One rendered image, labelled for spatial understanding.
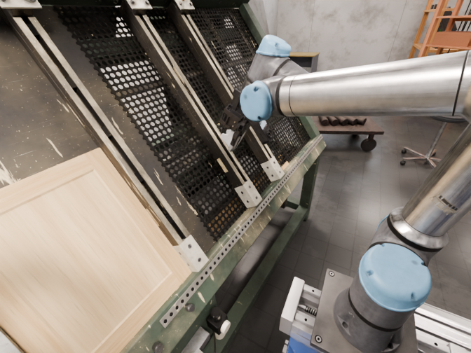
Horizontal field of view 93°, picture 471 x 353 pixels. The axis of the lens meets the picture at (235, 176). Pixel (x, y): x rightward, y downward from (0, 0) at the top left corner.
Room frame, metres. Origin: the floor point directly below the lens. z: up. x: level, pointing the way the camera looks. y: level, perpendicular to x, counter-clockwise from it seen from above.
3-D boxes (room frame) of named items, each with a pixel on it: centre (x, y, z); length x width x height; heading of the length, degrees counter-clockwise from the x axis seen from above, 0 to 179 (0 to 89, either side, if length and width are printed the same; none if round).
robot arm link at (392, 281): (0.26, -0.31, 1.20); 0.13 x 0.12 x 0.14; 137
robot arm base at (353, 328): (0.25, -0.31, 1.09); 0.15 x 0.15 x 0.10
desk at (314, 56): (7.84, -1.99, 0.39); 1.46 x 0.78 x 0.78; 60
